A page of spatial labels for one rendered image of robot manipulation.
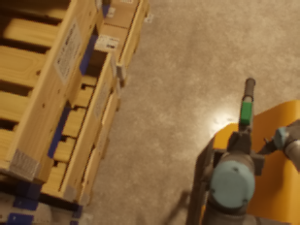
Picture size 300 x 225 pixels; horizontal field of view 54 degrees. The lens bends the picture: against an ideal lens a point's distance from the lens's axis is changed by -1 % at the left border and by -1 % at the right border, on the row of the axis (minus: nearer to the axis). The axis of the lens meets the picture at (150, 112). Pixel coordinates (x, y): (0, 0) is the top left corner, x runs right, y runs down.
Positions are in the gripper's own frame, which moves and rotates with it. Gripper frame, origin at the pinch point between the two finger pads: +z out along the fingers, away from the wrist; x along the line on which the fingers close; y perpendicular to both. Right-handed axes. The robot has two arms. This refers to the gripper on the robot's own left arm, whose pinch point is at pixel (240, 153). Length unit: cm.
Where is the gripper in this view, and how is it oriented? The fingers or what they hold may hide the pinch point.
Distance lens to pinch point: 97.3
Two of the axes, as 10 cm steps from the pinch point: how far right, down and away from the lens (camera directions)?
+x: 9.4, 1.2, -3.3
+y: -0.8, 9.9, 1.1
